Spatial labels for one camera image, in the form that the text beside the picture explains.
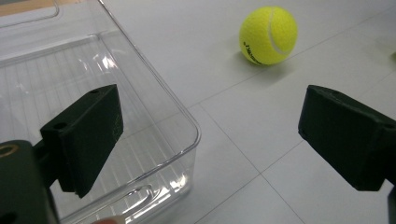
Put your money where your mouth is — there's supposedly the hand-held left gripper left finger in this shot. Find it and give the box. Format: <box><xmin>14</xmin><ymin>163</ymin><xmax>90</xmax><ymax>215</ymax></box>
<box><xmin>39</xmin><ymin>83</ymin><xmax>125</xmax><ymax>199</ymax></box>

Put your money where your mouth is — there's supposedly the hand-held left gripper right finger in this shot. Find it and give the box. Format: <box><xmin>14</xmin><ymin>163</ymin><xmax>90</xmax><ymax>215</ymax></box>
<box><xmin>297</xmin><ymin>84</ymin><xmax>396</xmax><ymax>192</ymax></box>

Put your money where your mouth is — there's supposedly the wooden table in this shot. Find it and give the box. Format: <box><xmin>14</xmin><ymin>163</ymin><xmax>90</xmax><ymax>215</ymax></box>
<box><xmin>0</xmin><ymin>0</ymin><xmax>59</xmax><ymax>17</ymax></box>

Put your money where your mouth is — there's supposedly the clear plastic storage bin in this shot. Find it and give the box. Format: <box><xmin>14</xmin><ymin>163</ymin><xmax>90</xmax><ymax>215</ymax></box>
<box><xmin>0</xmin><ymin>0</ymin><xmax>202</xmax><ymax>224</ymax></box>

